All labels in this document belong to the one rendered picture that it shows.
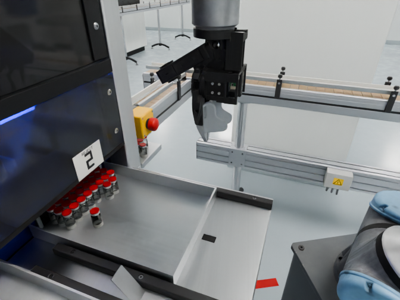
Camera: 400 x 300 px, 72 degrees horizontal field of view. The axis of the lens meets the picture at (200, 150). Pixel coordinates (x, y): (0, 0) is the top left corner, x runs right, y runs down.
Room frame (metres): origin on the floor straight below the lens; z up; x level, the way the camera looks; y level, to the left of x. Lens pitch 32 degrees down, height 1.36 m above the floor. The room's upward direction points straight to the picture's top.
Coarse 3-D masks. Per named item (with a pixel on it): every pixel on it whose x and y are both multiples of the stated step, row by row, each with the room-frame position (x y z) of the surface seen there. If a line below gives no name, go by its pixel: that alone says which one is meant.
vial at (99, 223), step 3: (99, 213) 0.45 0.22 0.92; (90, 216) 0.44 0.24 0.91; (93, 216) 0.44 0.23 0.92; (96, 216) 0.44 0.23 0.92; (99, 216) 0.44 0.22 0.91; (93, 219) 0.43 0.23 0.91; (96, 219) 0.43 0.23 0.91; (99, 219) 0.44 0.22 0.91; (93, 222) 0.43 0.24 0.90; (96, 222) 0.43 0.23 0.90; (99, 222) 0.44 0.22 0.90; (102, 222) 0.45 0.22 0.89; (93, 225) 0.44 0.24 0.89; (96, 225) 0.43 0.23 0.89; (99, 225) 0.44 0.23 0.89; (102, 225) 0.44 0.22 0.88
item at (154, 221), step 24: (120, 168) 0.63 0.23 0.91; (120, 192) 0.56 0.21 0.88; (144, 192) 0.56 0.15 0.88; (168, 192) 0.56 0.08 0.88; (192, 192) 0.56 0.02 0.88; (216, 192) 0.54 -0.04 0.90; (120, 216) 0.47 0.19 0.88; (144, 216) 0.47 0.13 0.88; (168, 216) 0.47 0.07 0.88; (192, 216) 0.47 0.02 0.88; (48, 240) 0.40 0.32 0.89; (72, 240) 0.37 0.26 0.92; (96, 240) 0.40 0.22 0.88; (120, 240) 0.40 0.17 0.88; (144, 240) 0.40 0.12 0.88; (168, 240) 0.40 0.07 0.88; (192, 240) 0.38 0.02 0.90; (120, 264) 0.33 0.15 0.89; (144, 264) 0.32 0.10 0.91; (168, 264) 0.34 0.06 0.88
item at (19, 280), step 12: (0, 264) 0.33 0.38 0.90; (12, 264) 0.32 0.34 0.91; (0, 276) 0.32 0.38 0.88; (12, 276) 0.32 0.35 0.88; (24, 276) 0.31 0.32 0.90; (36, 276) 0.29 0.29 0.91; (0, 288) 0.29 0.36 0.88; (12, 288) 0.29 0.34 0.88; (24, 288) 0.29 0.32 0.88; (36, 288) 0.29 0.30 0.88; (48, 288) 0.29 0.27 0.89; (60, 288) 0.28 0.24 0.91
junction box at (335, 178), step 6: (330, 168) 1.14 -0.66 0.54; (330, 174) 1.10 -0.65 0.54; (336, 174) 1.09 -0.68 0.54; (342, 174) 1.09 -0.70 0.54; (348, 174) 1.09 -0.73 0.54; (324, 180) 1.11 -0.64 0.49; (330, 180) 1.10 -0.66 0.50; (336, 180) 1.09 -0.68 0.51; (342, 180) 1.08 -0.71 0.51; (348, 180) 1.07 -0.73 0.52; (330, 186) 1.09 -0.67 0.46; (336, 186) 1.08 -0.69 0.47; (342, 186) 1.07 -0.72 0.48; (348, 186) 1.07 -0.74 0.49
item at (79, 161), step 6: (96, 144) 0.54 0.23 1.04; (84, 150) 0.50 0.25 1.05; (96, 150) 0.53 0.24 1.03; (78, 156) 0.48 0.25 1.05; (84, 156) 0.50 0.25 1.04; (96, 156) 0.53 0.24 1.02; (102, 156) 0.55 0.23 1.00; (78, 162) 0.48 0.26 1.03; (84, 162) 0.49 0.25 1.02; (90, 162) 0.51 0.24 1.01; (96, 162) 0.52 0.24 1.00; (78, 168) 0.47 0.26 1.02; (84, 168) 0.49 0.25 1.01; (90, 168) 0.50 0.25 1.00; (78, 174) 0.47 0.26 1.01; (84, 174) 0.48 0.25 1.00
